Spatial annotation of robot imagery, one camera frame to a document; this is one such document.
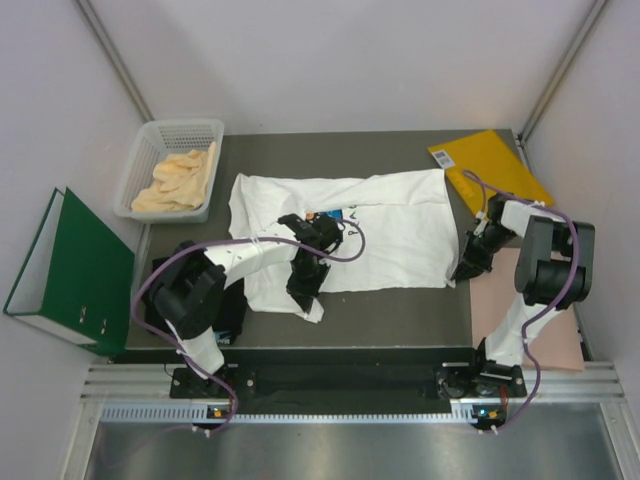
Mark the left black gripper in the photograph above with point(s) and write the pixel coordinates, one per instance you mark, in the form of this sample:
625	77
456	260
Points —
304	294

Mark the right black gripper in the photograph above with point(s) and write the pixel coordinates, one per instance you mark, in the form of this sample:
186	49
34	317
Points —
469	264

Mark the white t shirt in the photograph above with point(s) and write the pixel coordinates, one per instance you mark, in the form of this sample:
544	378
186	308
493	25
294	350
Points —
401	231

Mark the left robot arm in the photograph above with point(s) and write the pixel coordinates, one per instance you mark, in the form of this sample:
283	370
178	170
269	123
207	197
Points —
277	245

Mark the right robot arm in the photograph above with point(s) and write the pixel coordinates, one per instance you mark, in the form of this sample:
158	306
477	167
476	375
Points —
554	270

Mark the black folded t shirt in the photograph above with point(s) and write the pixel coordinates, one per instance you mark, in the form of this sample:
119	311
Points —
188	299

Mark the pink paper sheet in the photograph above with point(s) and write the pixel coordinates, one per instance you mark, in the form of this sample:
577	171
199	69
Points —
556	347

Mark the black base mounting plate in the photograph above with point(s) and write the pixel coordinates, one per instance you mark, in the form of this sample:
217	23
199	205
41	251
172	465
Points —
430	382

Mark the orange t shirt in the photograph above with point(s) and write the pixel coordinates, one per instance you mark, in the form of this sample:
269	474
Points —
179	183

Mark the white plastic basket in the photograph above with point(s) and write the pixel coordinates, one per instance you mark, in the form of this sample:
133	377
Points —
153	143

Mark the grey slotted cable duct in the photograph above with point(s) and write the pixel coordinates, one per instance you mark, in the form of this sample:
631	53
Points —
202	413

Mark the green ring binder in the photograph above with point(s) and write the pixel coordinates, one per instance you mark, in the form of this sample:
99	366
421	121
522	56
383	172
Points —
75	282

